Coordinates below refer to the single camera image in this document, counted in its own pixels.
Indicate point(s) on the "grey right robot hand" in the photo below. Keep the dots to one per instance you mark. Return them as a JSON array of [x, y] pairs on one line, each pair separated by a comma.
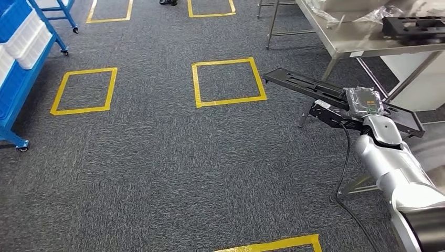
[[365, 102]]

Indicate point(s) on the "black plastic frame part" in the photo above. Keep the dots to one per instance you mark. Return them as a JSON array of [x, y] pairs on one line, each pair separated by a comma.
[[408, 123], [387, 26]]

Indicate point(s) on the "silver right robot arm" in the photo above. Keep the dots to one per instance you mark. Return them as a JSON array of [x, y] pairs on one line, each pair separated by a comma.
[[393, 163]]

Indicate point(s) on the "white cabinet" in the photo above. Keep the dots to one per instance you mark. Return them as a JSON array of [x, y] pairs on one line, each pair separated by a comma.
[[417, 80]]

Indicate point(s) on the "steel table with parts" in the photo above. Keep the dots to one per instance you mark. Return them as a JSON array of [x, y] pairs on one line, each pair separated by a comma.
[[347, 38]]

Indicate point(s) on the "clear plastic bag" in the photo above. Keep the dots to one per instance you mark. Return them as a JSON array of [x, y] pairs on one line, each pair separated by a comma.
[[379, 14], [321, 12]]

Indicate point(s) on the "black shoe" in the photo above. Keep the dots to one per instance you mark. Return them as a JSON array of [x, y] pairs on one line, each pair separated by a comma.
[[168, 2]]

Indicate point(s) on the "blue wheeled metal cart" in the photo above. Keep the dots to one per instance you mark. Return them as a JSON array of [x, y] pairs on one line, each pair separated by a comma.
[[14, 121], [64, 7]]

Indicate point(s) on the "white plastic bin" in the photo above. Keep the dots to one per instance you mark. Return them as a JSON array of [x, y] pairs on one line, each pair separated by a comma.
[[24, 33], [5, 66], [34, 48]]

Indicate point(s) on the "blue plastic bin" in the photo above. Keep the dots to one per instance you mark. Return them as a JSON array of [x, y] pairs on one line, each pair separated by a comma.
[[14, 17]]

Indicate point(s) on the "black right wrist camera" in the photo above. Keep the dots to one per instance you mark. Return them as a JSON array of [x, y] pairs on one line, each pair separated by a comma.
[[326, 114]]

